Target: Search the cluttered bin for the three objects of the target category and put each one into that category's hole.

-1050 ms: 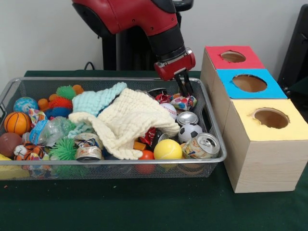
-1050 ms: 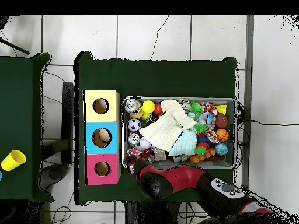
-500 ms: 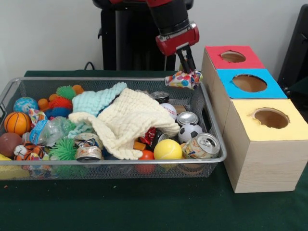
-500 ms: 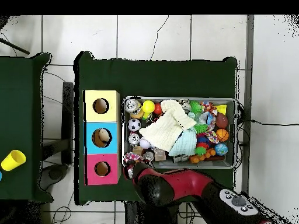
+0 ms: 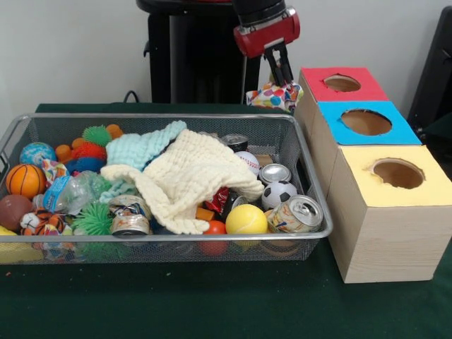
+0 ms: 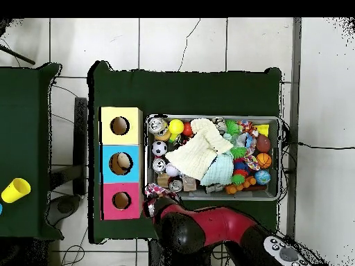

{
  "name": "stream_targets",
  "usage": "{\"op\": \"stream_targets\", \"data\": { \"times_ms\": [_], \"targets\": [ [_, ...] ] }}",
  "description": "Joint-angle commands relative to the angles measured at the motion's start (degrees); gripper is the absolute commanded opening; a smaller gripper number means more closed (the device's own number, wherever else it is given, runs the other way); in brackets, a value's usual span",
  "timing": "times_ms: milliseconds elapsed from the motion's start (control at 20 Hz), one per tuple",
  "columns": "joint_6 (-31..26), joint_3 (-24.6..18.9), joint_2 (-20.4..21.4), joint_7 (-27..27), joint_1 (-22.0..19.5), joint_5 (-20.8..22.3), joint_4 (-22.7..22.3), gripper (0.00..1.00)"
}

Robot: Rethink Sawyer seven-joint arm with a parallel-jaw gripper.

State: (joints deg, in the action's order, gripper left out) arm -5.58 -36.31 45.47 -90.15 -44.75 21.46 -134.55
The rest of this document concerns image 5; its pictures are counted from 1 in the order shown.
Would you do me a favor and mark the light blue knitted cloth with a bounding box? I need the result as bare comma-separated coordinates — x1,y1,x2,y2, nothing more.
99,119,188,204

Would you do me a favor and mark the wooden box with three holes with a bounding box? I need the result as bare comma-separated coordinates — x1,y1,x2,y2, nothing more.
293,66,448,284

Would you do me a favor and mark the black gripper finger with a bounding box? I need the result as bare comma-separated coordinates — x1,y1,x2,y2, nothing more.
278,47,295,85
264,48,285,88

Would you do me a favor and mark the printed drink can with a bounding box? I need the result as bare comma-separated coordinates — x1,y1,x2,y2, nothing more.
267,194,324,234

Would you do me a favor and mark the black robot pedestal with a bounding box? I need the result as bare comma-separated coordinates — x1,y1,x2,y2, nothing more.
136,0,263,104

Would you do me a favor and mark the shallow mesh bin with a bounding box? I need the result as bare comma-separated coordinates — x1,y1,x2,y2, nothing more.
0,112,334,264

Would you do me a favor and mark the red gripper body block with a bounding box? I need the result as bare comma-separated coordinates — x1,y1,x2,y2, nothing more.
232,13,302,59

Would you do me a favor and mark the silver drink can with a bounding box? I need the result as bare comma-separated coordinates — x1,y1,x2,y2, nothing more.
258,162,292,184

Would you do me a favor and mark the colourful polka-dot cloth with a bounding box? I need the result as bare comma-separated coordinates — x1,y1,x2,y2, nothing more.
246,80,304,113

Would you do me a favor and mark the yellow tennis ball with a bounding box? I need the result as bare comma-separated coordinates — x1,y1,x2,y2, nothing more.
225,203,268,235

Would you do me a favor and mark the black and white soccer ball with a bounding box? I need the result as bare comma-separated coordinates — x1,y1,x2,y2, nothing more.
261,180,298,211

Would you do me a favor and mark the dark green tablecloth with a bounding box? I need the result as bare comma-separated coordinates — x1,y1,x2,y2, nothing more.
422,112,452,167
0,102,452,339

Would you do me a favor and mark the black upright panel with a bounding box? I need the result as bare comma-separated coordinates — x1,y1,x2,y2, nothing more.
405,5,452,133

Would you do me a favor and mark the brown mini football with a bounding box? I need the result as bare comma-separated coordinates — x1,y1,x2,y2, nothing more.
0,194,33,232

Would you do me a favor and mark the blue green globe ball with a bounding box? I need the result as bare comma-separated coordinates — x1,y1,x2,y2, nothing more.
19,141,57,167

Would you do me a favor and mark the cream knitted cloth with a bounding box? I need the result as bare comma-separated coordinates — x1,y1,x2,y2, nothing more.
100,129,265,235

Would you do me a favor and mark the orange mini basketball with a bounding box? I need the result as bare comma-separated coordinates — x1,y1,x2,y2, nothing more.
5,163,47,199

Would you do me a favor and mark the small red ball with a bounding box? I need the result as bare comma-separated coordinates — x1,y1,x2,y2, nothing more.
203,220,227,236

